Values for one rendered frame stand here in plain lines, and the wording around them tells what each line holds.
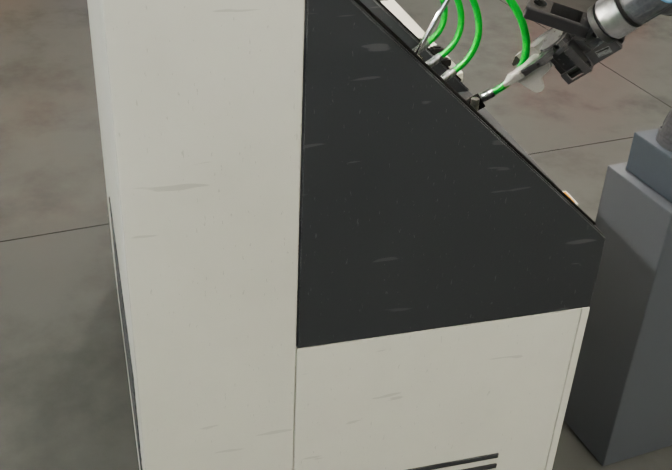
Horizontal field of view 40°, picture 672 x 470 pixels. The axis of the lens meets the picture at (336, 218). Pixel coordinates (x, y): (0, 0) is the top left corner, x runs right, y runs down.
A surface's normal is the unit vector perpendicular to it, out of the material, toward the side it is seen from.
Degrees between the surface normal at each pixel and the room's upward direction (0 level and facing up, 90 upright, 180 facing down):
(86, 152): 0
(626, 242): 90
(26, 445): 0
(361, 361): 90
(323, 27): 90
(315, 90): 90
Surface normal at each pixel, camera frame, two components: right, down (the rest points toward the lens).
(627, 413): 0.37, 0.50
